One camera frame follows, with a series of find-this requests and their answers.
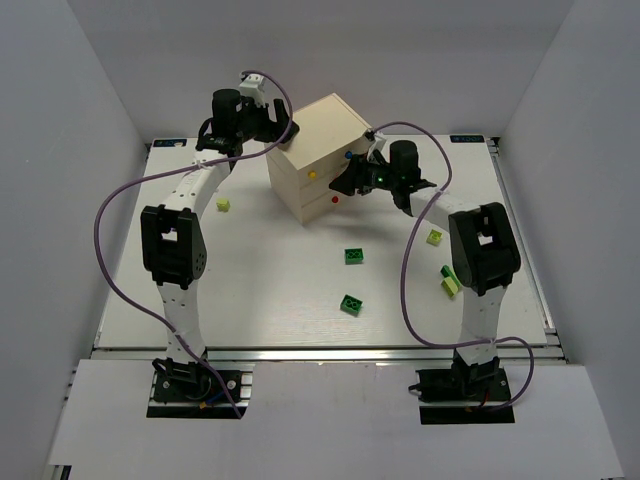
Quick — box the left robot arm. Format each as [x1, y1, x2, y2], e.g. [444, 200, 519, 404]
[141, 89, 299, 401]

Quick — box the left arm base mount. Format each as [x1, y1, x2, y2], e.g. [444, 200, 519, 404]
[146, 358, 252, 419]

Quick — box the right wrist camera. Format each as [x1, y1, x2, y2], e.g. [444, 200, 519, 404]
[363, 129, 386, 163]

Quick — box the green lego brick near cabinet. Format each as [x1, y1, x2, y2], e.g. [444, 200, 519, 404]
[344, 248, 364, 265]

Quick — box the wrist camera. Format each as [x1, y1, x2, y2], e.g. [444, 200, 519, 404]
[363, 129, 386, 163]
[238, 73, 266, 108]

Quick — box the cream drawer cabinet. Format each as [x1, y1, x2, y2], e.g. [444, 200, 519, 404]
[266, 93, 370, 225]

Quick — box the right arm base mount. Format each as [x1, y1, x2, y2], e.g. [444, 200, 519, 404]
[407, 366, 515, 426]

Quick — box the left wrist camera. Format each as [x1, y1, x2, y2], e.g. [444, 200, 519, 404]
[238, 73, 266, 108]

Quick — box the green and lime lego stack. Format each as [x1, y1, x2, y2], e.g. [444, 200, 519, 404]
[440, 265, 461, 298]

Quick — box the aluminium table rail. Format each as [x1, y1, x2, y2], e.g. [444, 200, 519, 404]
[91, 345, 565, 363]

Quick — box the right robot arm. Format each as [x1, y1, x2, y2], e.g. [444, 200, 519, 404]
[329, 140, 521, 402]

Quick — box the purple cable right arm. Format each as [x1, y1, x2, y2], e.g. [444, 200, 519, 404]
[372, 120, 535, 414]

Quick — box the lime lego brick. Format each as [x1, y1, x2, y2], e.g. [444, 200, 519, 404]
[426, 229, 443, 246]
[216, 199, 230, 212]

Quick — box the green lego brick front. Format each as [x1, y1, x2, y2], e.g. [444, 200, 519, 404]
[340, 294, 363, 317]

